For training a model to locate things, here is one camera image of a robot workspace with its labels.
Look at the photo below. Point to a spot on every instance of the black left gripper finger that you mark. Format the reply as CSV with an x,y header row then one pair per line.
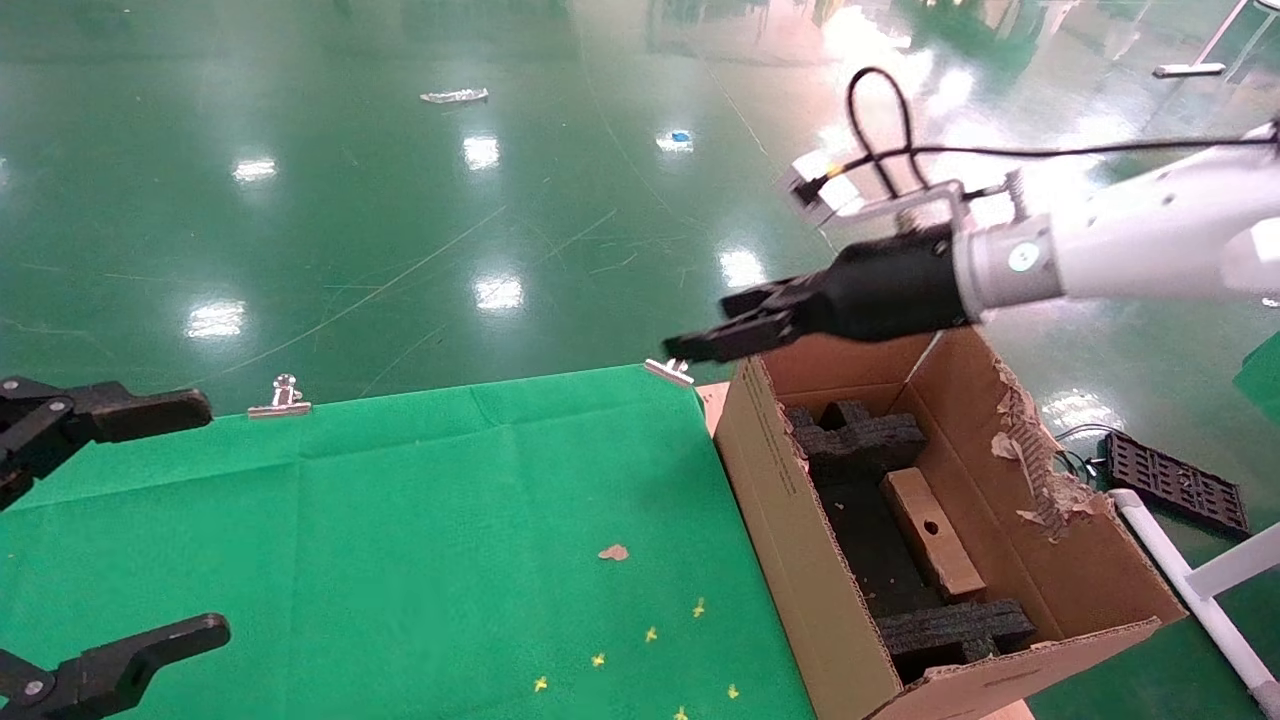
x,y
150,645
150,412

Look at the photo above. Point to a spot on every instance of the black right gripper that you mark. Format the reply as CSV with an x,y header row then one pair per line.
x,y
890,290

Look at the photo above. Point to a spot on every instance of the small brown cardboard box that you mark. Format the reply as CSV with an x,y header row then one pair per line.
x,y
930,540

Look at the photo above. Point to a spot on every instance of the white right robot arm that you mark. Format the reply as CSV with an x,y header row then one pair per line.
x,y
1150,240

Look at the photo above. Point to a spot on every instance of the large open cardboard carton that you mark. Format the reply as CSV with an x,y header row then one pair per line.
x,y
790,560

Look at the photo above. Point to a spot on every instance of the small cardboard scrap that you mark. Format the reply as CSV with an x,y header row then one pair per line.
x,y
613,552

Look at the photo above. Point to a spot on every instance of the silver binder clip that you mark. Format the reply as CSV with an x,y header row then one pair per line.
x,y
668,372
280,405

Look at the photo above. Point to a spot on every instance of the green table cloth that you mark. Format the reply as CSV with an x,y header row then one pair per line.
x,y
350,550

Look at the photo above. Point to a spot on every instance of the black foam bottom pad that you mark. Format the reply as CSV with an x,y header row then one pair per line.
x,y
870,550

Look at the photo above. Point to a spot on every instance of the white crumpled floor litter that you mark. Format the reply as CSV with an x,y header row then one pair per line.
x,y
453,96

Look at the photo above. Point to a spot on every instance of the black plastic grid panel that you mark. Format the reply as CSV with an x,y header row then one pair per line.
x,y
1170,480

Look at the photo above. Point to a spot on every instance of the white stand base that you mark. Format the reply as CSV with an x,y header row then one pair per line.
x,y
1188,70

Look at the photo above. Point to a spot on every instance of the green sheet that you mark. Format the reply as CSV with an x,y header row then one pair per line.
x,y
1262,380

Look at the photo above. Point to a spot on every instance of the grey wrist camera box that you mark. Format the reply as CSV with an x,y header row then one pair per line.
x,y
825,190

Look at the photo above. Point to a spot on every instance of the grey metal camera bracket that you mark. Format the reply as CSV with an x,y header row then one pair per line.
x,y
930,198

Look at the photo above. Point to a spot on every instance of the white pipe frame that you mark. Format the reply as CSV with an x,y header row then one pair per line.
x,y
1200,590

